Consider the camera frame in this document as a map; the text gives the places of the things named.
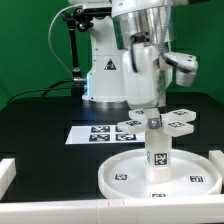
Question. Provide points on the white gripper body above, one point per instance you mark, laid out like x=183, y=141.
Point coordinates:
x=145, y=88

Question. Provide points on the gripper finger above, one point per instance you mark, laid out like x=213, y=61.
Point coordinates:
x=153, y=118

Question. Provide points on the white cross-shaped table base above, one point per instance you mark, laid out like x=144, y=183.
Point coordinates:
x=175, y=123

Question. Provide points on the white round table top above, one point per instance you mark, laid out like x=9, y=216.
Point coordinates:
x=139, y=174

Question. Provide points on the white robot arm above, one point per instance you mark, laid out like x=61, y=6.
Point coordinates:
x=132, y=63

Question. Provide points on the white fiducial marker sheet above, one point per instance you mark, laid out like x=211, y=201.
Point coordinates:
x=101, y=134

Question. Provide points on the white right border block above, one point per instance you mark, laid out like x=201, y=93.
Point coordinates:
x=216, y=157

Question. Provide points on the white border block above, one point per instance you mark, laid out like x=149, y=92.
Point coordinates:
x=216, y=157
x=7, y=174

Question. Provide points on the white left border block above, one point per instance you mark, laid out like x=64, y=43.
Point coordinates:
x=7, y=174

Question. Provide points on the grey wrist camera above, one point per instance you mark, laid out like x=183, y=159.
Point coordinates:
x=186, y=67

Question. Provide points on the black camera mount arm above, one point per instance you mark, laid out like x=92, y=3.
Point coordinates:
x=75, y=43

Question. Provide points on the grey camera on mount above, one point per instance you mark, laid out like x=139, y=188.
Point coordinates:
x=97, y=7

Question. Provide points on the white front border rail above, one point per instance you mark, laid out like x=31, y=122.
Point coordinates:
x=175, y=210

